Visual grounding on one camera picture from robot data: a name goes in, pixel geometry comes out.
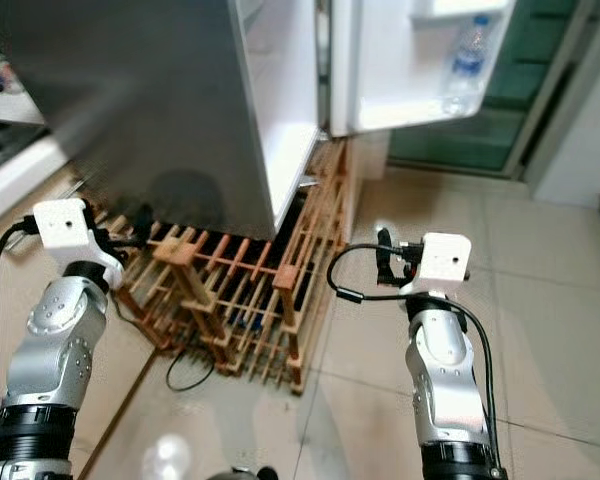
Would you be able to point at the robot left leg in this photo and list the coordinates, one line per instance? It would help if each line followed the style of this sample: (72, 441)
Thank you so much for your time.
(240, 473)

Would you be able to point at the wooden slatted rack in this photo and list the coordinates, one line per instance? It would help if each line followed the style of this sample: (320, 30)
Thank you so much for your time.
(240, 300)

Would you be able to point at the white fridge door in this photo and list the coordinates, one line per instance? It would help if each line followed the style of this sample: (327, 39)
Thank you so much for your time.
(380, 70)

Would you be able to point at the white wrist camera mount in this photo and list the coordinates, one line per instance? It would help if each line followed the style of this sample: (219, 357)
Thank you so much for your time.
(442, 260)
(65, 225)

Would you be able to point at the clear plastic water bottle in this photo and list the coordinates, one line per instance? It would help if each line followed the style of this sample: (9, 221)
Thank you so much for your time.
(468, 65)

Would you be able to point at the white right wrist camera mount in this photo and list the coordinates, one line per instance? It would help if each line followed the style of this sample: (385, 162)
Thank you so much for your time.
(442, 260)

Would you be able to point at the black gas stove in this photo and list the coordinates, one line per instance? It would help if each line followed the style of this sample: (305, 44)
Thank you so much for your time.
(2, 145)

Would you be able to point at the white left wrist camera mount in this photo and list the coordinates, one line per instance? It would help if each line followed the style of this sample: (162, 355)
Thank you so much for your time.
(65, 225)

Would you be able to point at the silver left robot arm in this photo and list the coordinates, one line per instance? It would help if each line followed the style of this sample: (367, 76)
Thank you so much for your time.
(55, 340)

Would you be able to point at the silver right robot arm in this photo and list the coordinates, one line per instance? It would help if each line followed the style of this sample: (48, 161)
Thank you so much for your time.
(445, 380)

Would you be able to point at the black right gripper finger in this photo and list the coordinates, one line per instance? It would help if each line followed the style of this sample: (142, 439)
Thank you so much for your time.
(386, 255)

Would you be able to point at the white kitchen counter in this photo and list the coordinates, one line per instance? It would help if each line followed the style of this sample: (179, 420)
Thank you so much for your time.
(20, 185)

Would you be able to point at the grey fridge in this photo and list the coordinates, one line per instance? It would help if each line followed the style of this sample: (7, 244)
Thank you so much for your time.
(160, 90)

